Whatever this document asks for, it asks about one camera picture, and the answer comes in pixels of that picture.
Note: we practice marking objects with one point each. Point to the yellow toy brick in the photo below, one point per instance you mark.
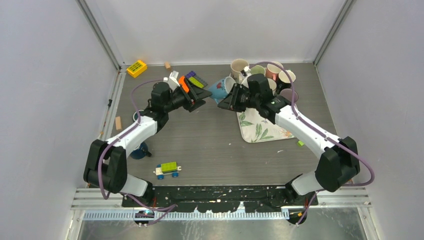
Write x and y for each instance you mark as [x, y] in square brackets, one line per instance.
[137, 68]

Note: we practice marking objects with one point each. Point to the toy brick car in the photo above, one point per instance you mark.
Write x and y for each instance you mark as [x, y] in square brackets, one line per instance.
[167, 169]

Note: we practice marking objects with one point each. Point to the mauve mug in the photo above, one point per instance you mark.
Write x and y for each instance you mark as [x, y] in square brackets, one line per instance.
[290, 95]

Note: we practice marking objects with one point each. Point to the light green mug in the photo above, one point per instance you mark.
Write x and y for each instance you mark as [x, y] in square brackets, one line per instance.
[257, 69]

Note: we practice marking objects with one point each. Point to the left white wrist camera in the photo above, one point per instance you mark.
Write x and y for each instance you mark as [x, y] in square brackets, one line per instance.
[172, 80]

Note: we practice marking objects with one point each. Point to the long wooden block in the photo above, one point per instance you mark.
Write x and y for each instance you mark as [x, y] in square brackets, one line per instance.
[118, 123]

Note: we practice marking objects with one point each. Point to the orange and purple brick pile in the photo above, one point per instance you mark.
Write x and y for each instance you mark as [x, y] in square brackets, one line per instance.
[196, 80]

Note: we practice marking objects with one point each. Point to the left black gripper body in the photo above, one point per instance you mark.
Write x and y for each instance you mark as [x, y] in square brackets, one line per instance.
[176, 101]

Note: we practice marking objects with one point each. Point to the light blue mug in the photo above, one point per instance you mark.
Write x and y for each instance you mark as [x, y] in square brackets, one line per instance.
[221, 88]

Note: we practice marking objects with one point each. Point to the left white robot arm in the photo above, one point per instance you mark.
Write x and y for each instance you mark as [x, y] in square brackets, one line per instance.
[106, 165]

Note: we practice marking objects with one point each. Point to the dark teal mug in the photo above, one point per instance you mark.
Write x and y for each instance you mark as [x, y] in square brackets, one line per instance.
[136, 115]

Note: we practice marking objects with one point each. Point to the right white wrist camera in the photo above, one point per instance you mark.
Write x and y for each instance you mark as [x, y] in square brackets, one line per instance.
[244, 74]

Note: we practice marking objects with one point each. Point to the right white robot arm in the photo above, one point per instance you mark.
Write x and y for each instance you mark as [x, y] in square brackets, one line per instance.
[337, 162]

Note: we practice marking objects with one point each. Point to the black faceted mug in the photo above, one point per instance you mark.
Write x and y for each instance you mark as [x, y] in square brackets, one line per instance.
[284, 80]

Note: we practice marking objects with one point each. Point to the white mug black handle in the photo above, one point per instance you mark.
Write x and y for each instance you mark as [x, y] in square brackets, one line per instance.
[273, 85]

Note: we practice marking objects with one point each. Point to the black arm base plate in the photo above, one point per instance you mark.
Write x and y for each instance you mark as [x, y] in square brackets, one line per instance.
[220, 198]

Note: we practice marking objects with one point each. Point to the pink mug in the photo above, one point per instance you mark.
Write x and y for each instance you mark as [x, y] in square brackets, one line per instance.
[273, 69]

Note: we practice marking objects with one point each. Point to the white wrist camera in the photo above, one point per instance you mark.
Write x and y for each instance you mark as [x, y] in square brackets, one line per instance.
[244, 74]
[172, 80]

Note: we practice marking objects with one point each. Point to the beige floral mug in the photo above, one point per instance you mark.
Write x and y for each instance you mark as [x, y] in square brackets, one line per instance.
[236, 67]

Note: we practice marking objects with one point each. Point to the dark blue mug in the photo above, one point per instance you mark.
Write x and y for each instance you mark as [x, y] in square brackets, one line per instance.
[141, 152]

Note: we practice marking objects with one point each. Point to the floral leaf tray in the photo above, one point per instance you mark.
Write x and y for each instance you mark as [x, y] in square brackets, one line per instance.
[256, 129]

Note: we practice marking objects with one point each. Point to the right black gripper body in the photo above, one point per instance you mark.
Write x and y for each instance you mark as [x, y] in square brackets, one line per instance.
[254, 101]

